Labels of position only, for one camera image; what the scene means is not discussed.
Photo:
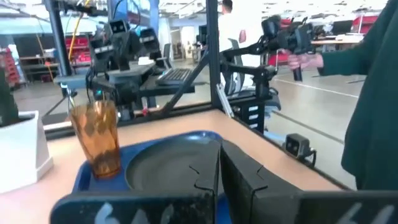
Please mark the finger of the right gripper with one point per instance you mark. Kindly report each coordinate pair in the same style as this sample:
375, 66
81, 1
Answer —
115, 49
126, 49

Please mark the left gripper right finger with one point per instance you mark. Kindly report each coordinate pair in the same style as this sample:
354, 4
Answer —
280, 205

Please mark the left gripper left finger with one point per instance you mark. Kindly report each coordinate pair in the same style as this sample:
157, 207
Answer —
140, 207

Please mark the dark round plate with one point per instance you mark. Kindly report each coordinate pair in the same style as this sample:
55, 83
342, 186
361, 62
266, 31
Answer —
164, 165

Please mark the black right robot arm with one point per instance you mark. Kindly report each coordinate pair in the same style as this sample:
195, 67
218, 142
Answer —
124, 93

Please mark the blue plastic tray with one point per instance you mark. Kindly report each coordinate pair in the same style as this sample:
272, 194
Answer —
102, 185

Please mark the red storage bins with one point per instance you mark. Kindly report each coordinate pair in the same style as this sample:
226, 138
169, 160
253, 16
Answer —
79, 48

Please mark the grey computer monitor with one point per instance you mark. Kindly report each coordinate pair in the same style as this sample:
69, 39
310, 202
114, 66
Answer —
138, 9

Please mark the black computer desk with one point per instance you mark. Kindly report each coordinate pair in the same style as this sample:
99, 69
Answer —
146, 90

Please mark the black computer keyboard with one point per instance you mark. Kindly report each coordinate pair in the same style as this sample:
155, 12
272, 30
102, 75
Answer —
174, 76

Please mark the black drawer unit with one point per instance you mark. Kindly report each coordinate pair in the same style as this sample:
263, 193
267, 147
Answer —
252, 115

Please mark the person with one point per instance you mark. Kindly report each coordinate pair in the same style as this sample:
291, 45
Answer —
376, 109
230, 28

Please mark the white angular plant pot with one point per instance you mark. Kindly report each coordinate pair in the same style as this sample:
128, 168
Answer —
21, 152

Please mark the person's hand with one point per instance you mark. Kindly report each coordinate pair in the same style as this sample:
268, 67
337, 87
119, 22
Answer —
303, 60

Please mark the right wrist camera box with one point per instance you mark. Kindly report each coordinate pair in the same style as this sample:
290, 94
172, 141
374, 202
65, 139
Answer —
118, 26

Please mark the grey table-level camera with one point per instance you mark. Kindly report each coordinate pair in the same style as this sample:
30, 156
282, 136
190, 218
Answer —
297, 145

